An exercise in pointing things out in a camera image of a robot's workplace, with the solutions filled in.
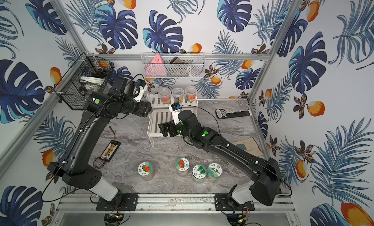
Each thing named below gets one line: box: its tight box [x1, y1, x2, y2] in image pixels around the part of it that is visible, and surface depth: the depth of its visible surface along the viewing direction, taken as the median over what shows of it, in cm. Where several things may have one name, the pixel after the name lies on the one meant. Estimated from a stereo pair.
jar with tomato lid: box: [137, 161, 156, 181], surface depth 80 cm
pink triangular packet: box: [144, 53, 167, 77], surface depth 92 cm
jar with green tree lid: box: [191, 164, 208, 185], surface depth 79 cm
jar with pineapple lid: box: [206, 162, 223, 183], surface depth 79 cm
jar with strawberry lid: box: [175, 157, 190, 177], surface depth 81 cm
